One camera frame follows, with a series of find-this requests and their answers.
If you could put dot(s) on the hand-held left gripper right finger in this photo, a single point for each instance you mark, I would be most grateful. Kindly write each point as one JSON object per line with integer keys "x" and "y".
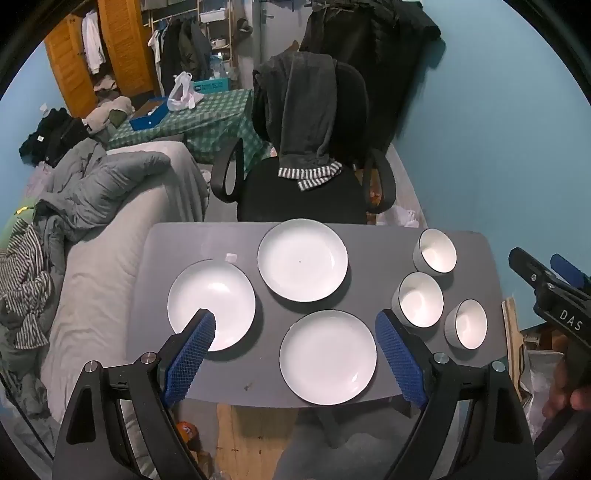
{"x": 397, "y": 360}

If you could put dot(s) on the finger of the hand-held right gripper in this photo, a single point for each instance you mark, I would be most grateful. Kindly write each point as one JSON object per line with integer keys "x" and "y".
{"x": 526, "y": 265}
{"x": 565, "y": 267}

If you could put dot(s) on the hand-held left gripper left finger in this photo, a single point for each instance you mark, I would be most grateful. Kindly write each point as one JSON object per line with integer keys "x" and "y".
{"x": 194, "y": 355}

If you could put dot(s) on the white plate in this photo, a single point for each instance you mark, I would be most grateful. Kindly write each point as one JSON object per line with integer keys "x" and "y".
{"x": 328, "y": 357}
{"x": 207, "y": 293}
{"x": 302, "y": 260}

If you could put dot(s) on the white ribbed bowl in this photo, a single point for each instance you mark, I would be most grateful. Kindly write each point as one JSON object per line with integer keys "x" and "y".
{"x": 436, "y": 251}
{"x": 467, "y": 323}
{"x": 419, "y": 300}

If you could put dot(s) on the person's right hand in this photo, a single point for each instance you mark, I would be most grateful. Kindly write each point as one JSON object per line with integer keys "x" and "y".
{"x": 565, "y": 381}

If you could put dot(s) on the wooden board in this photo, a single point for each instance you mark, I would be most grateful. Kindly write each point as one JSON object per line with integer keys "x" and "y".
{"x": 512, "y": 341}

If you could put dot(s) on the orange packet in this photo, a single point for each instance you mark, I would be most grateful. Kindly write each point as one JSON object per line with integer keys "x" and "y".
{"x": 189, "y": 434}

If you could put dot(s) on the grey bed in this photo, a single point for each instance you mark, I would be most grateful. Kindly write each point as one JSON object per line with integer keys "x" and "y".
{"x": 97, "y": 295}

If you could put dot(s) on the knotted white plastic bag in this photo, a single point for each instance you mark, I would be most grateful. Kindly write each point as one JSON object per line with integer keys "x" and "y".
{"x": 401, "y": 217}

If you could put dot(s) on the striped cloth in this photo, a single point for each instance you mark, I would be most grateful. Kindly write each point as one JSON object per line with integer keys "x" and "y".
{"x": 25, "y": 286}

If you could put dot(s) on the black office chair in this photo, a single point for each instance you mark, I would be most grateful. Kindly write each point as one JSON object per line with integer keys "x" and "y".
{"x": 300, "y": 198}

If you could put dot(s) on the grey duvet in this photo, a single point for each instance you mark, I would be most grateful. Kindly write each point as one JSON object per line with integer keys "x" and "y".
{"x": 106, "y": 184}

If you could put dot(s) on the green checkered tablecloth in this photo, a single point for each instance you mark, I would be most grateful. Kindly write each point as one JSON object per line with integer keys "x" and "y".
{"x": 207, "y": 120}

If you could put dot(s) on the flat blue box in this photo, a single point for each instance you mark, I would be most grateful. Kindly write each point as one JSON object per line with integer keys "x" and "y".
{"x": 150, "y": 115}

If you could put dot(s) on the beige clothes pile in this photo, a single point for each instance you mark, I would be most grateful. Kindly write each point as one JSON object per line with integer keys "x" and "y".
{"x": 108, "y": 115}

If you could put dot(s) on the black clothes pile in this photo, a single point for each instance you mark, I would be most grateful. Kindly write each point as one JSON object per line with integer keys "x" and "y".
{"x": 51, "y": 136}

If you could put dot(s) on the black hanging coats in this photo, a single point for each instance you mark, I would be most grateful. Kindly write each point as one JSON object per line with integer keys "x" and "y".
{"x": 369, "y": 55}

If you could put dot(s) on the dark grey sweater striped cuffs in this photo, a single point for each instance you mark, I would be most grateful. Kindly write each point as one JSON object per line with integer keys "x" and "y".
{"x": 304, "y": 106}

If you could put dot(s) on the dark clothes on rack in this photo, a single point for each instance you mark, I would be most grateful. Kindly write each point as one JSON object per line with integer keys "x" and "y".
{"x": 184, "y": 50}

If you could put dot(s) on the orange wooden wardrobe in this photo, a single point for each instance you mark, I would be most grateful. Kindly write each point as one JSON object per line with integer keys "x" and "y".
{"x": 124, "y": 46}

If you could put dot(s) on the wooden shelf unit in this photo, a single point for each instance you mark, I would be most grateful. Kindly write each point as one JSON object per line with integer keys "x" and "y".
{"x": 219, "y": 27}

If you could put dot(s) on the white hanging shirt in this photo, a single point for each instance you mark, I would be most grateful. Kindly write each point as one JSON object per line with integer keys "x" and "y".
{"x": 93, "y": 41}

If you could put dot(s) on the grey door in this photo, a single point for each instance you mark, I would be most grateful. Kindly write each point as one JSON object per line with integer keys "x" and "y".
{"x": 277, "y": 27}

